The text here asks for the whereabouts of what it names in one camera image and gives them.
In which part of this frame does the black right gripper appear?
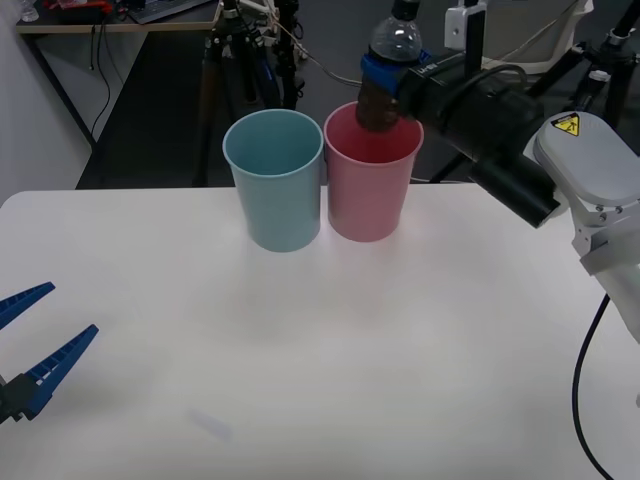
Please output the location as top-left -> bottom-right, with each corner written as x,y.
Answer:
359,48 -> 482,132

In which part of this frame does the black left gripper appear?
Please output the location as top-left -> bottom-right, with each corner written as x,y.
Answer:
0,282 -> 100,426

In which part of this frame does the dark drink bottle black cap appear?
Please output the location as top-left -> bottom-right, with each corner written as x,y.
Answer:
354,0 -> 425,134

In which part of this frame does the pink plastic bin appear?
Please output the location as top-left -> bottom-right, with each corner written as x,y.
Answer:
323,101 -> 425,244

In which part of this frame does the white plastic container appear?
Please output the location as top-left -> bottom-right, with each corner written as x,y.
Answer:
492,0 -> 596,75

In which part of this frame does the pale blue plastic bin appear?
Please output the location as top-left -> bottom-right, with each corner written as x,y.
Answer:
222,108 -> 325,253

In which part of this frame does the dark desk with wooden edge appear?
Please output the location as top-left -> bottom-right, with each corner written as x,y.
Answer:
14,0 -> 224,189

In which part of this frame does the dark laptop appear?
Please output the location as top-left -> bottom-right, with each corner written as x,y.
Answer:
127,0 -> 214,25

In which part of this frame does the red object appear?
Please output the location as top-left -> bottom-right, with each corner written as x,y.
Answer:
42,0 -> 111,15

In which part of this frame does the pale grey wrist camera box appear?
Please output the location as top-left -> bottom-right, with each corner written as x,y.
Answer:
443,0 -> 487,71

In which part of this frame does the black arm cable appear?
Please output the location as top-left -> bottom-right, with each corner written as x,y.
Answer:
571,293 -> 615,480

